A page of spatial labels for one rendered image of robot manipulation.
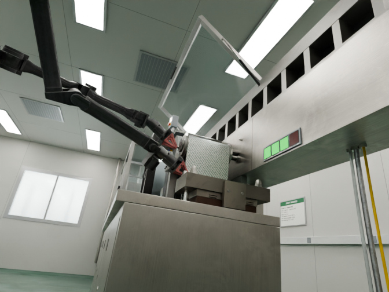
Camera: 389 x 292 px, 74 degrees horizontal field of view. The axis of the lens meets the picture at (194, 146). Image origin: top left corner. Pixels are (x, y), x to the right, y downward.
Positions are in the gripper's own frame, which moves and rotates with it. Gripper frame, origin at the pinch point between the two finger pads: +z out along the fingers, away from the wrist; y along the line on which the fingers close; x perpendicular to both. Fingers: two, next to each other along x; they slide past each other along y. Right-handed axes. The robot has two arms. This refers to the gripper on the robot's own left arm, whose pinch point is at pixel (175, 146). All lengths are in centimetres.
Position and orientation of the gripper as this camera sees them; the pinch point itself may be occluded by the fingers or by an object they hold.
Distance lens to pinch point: 138.7
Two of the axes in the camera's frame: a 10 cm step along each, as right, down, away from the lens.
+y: 3.4, -3.4, -8.8
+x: 6.2, -6.2, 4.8
